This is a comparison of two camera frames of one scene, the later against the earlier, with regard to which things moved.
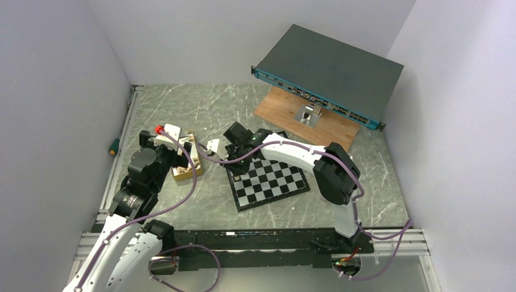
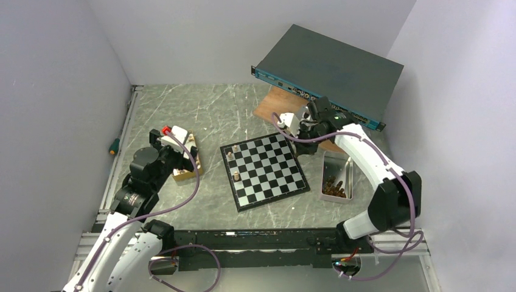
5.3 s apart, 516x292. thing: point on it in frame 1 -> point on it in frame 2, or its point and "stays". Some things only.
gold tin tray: (186, 172) stays
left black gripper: (177, 160) stays
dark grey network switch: (344, 78) stays
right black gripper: (237, 170) -> (302, 148)
